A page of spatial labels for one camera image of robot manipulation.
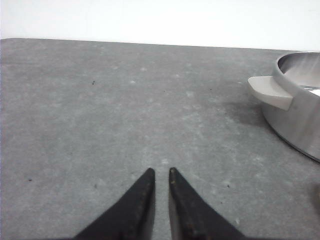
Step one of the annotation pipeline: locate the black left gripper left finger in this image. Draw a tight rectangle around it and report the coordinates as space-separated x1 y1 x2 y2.
74 168 156 240

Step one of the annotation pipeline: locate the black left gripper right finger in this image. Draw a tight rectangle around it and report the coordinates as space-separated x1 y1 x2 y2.
168 167 246 240

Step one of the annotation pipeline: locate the stainless steel steamer pot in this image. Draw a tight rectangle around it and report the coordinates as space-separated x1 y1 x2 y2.
247 51 320 162

